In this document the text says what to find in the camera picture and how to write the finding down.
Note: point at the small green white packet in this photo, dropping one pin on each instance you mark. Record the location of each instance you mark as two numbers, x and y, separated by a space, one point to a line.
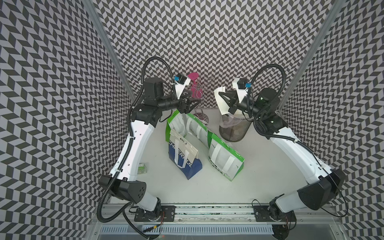
142 169

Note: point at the shredded paper pieces pile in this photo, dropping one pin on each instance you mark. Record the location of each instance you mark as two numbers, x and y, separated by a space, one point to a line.
238 114

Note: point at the black mesh trash bin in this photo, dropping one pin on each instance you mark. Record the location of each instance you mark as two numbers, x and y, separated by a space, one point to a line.
234 134

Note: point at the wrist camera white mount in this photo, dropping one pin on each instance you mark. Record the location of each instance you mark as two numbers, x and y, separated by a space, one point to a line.
241 85
181 82

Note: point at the pink top wire stand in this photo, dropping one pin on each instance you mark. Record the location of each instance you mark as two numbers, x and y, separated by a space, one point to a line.
197 90

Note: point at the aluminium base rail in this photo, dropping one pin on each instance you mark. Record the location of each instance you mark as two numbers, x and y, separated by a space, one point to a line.
226 221

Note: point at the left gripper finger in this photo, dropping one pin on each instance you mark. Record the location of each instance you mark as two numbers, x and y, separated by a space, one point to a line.
191 100
191 106

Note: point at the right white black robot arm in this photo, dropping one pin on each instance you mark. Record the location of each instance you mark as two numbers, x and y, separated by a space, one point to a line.
323 183

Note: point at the clear plastic bin liner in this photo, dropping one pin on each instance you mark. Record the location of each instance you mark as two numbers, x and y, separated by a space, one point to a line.
228 122

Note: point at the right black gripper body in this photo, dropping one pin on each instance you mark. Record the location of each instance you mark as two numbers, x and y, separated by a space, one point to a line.
247 105

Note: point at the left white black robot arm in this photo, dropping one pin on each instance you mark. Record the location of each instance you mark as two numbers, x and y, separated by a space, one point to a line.
143 117

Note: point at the blue white paper bag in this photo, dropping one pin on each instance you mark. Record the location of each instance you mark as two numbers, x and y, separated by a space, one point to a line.
184 155

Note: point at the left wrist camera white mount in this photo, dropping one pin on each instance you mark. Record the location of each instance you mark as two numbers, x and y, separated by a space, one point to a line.
181 82

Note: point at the green white bag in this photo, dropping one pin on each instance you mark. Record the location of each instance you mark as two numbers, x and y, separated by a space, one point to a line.
224 158
197 128
177 123

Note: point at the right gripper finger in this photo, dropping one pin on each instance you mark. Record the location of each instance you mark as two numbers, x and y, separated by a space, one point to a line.
226 109
229 96

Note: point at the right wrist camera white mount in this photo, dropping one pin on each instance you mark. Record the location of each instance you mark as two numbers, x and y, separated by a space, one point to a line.
241 85

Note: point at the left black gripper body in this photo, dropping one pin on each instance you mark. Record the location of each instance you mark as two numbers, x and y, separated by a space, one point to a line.
168 104

